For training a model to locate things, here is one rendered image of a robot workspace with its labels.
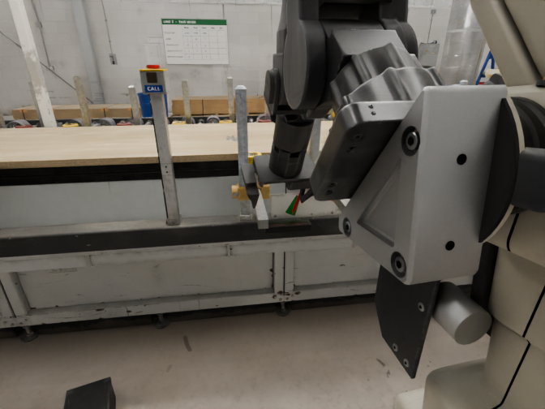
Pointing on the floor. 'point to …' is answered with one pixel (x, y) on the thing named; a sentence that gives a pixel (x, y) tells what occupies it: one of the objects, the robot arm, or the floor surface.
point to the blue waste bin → (149, 105)
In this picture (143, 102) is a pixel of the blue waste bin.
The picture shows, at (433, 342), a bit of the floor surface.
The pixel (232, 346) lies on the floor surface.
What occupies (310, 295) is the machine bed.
